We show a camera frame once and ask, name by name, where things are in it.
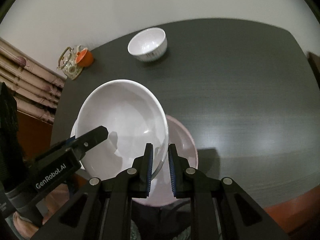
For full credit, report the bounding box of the pink bowl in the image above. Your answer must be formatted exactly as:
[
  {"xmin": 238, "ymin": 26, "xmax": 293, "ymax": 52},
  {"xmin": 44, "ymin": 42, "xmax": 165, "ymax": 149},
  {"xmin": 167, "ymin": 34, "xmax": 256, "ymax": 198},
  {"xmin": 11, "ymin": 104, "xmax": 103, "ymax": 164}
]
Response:
[{"xmin": 131, "ymin": 115, "xmax": 199, "ymax": 207}]

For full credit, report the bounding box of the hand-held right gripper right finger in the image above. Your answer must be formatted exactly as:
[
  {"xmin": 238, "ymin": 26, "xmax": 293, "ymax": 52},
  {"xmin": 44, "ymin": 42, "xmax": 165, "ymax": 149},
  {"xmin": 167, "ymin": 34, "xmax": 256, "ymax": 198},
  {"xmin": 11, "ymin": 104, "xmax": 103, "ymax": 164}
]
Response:
[{"xmin": 168, "ymin": 143, "xmax": 290, "ymax": 240}]

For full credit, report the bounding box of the floral teapot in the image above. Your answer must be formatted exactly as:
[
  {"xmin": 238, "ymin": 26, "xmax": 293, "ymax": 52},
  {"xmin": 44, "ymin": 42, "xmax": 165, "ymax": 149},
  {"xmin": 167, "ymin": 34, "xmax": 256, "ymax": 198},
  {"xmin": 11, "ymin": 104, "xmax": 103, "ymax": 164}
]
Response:
[{"xmin": 57, "ymin": 44, "xmax": 84, "ymax": 80}]

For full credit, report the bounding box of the large white bowl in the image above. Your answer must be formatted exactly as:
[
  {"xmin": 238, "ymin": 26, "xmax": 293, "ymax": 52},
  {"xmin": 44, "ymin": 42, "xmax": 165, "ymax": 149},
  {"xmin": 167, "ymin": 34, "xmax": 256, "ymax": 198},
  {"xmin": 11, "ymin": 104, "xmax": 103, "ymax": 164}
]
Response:
[{"xmin": 75, "ymin": 79, "xmax": 169, "ymax": 180}]

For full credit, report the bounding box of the orange cup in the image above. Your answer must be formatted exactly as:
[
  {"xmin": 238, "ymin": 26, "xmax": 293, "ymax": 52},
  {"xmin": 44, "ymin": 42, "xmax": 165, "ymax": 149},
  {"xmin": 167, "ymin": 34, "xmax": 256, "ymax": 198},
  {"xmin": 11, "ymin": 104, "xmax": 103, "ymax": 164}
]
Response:
[{"xmin": 75, "ymin": 48, "xmax": 94, "ymax": 67}]

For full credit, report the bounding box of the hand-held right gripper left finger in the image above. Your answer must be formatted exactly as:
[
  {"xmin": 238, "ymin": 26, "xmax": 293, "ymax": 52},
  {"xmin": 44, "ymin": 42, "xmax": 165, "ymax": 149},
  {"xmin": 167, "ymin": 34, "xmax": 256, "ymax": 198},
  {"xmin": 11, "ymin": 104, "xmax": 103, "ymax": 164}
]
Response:
[{"xmin": 30, "ymin": 143, "xmax": 153, "ymax": 240}]

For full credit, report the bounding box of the person's left hand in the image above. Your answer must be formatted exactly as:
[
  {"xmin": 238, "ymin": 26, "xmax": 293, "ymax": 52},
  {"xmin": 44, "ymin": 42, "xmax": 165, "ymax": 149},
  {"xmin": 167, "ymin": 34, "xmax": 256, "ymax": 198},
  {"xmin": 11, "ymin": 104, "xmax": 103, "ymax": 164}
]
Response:
[{"xmin": 12, "ymin": 212, "xmax": 41, "ymax": 239}]

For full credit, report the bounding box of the white plate with pink flower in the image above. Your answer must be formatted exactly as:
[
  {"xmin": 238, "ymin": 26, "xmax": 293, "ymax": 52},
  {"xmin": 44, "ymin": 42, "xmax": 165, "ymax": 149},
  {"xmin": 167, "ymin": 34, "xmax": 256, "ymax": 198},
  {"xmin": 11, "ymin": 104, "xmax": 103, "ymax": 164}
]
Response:
[{"xmin": 71, "ymin": 120, "xmax": 87, "ymax": 172}]

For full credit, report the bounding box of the small white bowl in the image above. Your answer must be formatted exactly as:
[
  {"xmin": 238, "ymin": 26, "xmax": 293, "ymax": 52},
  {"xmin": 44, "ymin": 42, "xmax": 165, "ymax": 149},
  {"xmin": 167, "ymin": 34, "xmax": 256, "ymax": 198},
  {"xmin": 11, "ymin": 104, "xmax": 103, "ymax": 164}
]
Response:
[{"xmin": 127, "ymin": 27, "xmax": 167, "ymax": 62}]

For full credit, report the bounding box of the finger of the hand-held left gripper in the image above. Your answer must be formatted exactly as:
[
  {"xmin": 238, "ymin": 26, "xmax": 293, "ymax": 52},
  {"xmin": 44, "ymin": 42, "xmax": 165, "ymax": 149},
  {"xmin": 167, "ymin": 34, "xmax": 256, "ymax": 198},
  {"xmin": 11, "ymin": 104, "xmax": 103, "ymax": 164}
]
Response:
[
  {"xmin": 74, "ymin": 126, "xmax": 109, "ymax": 160},
  {"xmin": 51, "ymin": 136, "xmax": 77, "ymax": 152}
]

